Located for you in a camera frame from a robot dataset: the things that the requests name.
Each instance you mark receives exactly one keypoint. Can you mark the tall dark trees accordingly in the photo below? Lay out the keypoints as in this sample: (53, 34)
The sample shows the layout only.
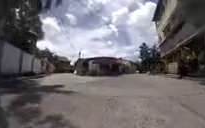
(18, 23)

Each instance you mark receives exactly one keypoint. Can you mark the grey concrete road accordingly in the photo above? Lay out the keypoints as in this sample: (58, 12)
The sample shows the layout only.
(116, 100)

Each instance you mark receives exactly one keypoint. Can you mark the white panel wall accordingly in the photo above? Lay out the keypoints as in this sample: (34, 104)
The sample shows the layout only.
(10, 59)

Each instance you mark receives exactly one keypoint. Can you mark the low dark-roofed building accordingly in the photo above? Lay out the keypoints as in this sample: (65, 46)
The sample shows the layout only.
(101, 65)

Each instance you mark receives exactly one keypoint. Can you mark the multi-storey beige building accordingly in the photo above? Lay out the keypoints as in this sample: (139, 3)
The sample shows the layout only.
(185, 36)

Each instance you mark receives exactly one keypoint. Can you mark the small distant building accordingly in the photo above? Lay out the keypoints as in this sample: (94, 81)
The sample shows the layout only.
(61, 64)

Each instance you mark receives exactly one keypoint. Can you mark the dark green tree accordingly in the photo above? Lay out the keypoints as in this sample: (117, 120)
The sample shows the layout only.
(147, 56)

